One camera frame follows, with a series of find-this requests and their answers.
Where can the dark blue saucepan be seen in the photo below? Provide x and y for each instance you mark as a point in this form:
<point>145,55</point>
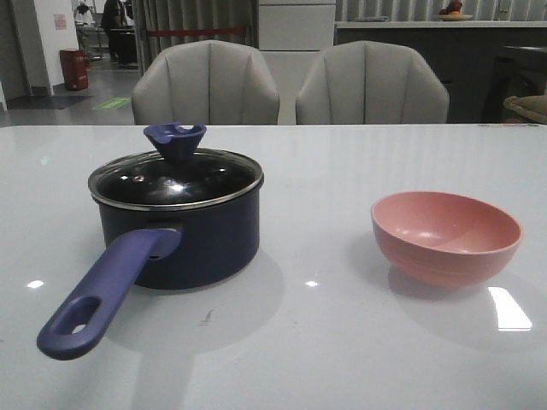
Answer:
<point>163,250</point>

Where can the glass lid blue knob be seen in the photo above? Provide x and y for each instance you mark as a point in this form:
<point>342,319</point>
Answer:
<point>177,175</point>

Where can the pink bowl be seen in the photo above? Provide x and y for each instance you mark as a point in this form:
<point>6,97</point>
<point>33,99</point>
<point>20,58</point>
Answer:
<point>444,239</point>

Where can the left grey chair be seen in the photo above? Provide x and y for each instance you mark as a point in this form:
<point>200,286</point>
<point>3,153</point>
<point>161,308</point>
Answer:
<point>210,82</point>

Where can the grey chair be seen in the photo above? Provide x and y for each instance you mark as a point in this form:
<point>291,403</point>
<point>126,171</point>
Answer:
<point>371,83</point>
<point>210,82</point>

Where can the right grey chair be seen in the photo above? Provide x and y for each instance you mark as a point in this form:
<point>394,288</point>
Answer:
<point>371,83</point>

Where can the white cabinet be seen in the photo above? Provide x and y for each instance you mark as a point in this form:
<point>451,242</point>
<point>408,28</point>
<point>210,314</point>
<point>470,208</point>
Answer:
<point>290,34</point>

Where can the red barrier belt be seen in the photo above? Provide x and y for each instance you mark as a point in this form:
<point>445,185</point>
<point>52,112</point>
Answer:
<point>237,30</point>

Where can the person in background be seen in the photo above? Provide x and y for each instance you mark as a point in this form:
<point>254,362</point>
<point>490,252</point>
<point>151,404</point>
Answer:
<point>113,17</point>

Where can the dark kitchen counter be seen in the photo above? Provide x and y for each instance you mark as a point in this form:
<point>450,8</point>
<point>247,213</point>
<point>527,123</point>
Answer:
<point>460,53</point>

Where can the red bin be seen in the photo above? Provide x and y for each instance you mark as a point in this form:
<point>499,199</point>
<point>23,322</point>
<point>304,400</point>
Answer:
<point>74,69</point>

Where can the fruit plate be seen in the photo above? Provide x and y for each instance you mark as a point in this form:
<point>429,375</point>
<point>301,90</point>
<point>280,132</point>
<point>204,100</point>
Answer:
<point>453,12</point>

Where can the beige cushion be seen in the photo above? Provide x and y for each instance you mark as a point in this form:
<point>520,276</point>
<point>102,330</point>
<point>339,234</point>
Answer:
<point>530,109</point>

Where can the dark appliance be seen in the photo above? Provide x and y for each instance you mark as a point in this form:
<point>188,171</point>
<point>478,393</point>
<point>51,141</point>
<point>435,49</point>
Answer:
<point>516,71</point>

